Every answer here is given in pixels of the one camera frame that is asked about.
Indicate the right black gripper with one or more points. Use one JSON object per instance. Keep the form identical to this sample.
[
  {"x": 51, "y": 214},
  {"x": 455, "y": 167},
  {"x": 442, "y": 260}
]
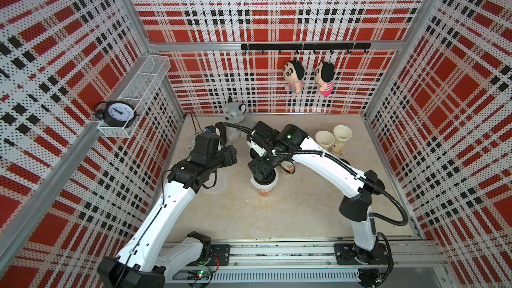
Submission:
[{"x": 258, "y": 159}]

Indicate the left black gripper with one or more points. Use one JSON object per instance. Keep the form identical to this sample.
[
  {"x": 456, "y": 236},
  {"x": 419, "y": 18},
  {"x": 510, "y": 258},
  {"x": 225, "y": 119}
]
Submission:
[{"x": 230, "y": 155}]

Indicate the black cup lid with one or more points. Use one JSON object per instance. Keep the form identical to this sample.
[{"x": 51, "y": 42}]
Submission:
[
  {"x": 265, "y": 180},
  {"x": 379, "y": 187}
]

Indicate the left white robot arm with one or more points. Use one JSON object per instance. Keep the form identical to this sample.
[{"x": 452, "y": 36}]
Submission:
[{"x": 139, "y": 263}]

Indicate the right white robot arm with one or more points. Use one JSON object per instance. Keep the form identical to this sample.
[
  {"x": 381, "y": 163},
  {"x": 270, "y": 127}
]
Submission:
[{"x": 356, "y": 187}]

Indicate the grey husky plush toy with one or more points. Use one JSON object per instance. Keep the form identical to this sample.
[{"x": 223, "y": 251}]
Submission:
[{"x": 237, "y": 113}]

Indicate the hanging doll blue shorts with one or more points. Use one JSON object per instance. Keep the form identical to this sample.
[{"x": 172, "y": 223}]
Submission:
[{"x": 293, "y": 74}]

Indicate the hanging doll pink dress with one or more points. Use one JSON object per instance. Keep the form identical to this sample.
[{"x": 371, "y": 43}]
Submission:
[{"x": 324, "y": 74}]

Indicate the white wire basket shelf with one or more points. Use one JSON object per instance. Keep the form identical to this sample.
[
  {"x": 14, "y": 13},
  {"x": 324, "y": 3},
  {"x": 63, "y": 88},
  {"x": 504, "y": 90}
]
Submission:
[{"x": 139, "y": 91}]

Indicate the black wall clock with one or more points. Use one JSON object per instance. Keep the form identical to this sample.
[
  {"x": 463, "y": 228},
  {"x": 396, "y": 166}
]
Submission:
[{"x": 115, "y": 114}]

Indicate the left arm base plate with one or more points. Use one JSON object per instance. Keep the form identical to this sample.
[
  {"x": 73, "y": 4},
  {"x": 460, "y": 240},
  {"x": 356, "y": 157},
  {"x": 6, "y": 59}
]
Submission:
[{"x": 219, "y": 254}]

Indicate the black hook rail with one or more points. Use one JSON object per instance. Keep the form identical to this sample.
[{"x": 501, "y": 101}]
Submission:
[{"x": 305, "y": 46}]

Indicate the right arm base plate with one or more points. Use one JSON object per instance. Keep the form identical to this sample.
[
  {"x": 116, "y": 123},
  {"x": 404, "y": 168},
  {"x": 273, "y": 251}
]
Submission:
[{"x": 351, "y": 254}]

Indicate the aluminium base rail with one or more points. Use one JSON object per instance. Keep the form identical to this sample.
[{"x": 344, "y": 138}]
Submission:
[{"x": 414, "y": 263}]

